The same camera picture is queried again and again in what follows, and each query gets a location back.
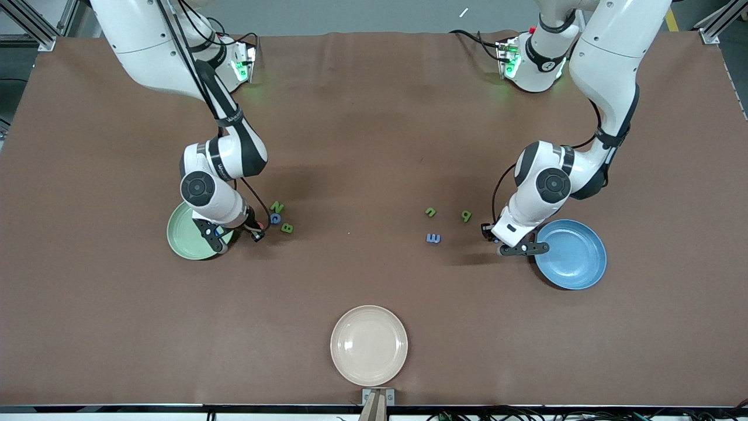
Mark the black left arm base cable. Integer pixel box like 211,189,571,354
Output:
450,29,503,62

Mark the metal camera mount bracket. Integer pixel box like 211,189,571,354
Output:
358,388,395,421

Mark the beige plate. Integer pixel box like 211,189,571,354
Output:
330,305,408,387

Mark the light green plate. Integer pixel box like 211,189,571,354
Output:
167,202,236,261

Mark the aluminium frame profile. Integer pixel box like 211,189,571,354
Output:
698,0,748,44
0,0,79,52

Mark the black right arm base cable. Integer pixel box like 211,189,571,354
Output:
207,18,259,59

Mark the blue plate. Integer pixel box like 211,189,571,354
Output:
529,219,607,291

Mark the brown table mat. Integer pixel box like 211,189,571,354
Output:
0,30,748,407

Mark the black right arm wrist cable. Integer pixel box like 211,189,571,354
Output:
155,0,272,237

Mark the black arm base cable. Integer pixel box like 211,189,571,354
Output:
450,29,503,62
207,18,259,59

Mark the black arm wrist cable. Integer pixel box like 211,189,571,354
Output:
493,99,605,229
155,0,272,237

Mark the black left arm wrist cable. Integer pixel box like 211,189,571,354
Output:
493,99,605,229

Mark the cable bundle below table edge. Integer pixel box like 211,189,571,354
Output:
427,406,748,421

